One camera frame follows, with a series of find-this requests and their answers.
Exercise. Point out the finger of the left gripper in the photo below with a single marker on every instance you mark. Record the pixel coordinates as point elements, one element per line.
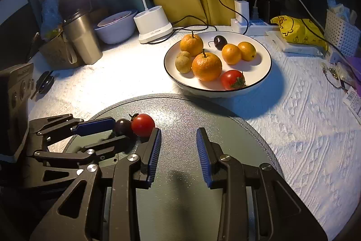
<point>108,148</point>
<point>94,126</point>

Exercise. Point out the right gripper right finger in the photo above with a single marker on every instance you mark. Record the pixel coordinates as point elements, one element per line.
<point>257,203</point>

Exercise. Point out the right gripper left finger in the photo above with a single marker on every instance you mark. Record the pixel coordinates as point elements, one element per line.
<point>96,195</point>

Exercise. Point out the dark plum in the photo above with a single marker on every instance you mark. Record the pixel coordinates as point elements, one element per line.
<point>123,127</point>

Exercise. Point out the red tomato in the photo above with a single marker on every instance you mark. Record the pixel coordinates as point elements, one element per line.
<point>142,125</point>
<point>232,80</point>

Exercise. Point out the brown longan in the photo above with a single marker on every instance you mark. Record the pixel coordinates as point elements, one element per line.
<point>184,54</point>
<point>183,64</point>

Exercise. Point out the large orange with leaf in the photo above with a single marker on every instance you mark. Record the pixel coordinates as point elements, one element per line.
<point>207,66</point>

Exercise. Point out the dark cherry with stem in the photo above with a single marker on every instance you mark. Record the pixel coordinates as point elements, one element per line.
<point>219,42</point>

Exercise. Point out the small orange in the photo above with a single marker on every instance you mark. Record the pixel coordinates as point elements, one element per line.
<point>231,54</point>
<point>248,51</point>

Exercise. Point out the round grey-green mat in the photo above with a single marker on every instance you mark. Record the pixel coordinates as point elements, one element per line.
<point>179,205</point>

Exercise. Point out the black round object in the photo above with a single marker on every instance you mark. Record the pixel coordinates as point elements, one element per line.
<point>44,83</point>

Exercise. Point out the lavender stacked bowls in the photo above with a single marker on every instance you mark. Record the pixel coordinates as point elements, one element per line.
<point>116,28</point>

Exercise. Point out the steel tumbler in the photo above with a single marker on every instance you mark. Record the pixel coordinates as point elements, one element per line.
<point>79,30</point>

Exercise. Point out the white textured tablecloth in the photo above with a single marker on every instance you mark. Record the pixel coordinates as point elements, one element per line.
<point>313,134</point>

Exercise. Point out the blue plastic bag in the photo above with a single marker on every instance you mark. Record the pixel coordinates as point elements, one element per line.
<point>51,20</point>

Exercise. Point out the barcode label packet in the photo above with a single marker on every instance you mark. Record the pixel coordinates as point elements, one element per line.
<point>353,102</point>

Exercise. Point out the white ceramic bowl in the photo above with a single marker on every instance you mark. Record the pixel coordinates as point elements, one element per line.
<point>255,71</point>

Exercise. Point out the white flat box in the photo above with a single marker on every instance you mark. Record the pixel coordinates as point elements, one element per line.
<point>277,40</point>

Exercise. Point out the purple cloth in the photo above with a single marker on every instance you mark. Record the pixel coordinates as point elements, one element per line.
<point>355,65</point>

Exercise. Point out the white power strip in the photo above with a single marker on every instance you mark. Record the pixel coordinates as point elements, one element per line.
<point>254,28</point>

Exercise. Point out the white charger plug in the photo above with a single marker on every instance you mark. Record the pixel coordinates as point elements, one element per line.
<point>242,12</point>

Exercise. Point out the yellow duck bag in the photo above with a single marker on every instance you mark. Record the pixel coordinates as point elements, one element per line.
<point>299,31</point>

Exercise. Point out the white woven basket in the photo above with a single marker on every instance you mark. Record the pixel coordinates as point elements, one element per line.
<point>342,34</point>

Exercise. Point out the small keychain cluster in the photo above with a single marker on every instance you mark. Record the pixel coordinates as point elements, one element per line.
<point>343,85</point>

